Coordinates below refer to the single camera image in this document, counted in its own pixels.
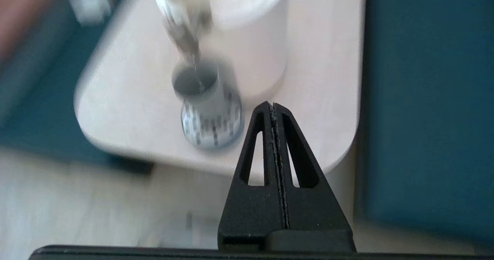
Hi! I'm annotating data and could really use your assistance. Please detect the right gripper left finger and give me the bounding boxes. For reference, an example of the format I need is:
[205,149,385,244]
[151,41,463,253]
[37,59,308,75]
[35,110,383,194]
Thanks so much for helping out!
[218,101,289,252]

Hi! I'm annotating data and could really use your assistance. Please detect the grey plastic cup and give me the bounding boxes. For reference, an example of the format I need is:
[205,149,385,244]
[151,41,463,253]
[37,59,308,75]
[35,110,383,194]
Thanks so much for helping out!
[172,61,232,118]

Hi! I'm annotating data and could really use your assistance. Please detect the clear water dispenser white base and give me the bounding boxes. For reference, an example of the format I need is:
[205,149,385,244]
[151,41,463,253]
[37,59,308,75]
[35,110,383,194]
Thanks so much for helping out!
[149,0,289,100]

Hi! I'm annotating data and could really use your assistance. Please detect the grey-blue ribbed sofa backrest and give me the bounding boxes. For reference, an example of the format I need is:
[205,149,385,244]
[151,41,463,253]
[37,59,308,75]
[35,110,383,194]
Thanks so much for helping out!
[0,0,128,125]

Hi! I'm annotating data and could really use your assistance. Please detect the large blue perforated drip tray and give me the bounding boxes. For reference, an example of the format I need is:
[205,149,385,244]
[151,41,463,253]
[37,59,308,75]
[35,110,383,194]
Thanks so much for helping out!
[181,94,244,150]

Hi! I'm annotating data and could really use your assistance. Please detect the steel water dispenser tap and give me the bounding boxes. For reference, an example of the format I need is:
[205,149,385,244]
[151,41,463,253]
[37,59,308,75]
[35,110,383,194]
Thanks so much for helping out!
[152,0,213,69]

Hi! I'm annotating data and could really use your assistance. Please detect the pink sofa bolster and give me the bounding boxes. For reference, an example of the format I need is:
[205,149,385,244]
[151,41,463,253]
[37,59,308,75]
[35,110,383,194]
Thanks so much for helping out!
[0,0,66,64]

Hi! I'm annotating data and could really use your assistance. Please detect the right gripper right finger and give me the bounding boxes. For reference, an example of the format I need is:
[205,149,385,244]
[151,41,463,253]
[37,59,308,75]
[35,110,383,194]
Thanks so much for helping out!
[270,103,356,252]

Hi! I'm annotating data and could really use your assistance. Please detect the white paper napkins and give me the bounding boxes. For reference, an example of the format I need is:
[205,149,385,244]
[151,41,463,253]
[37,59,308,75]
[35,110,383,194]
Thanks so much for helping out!
[69,0,114,26]

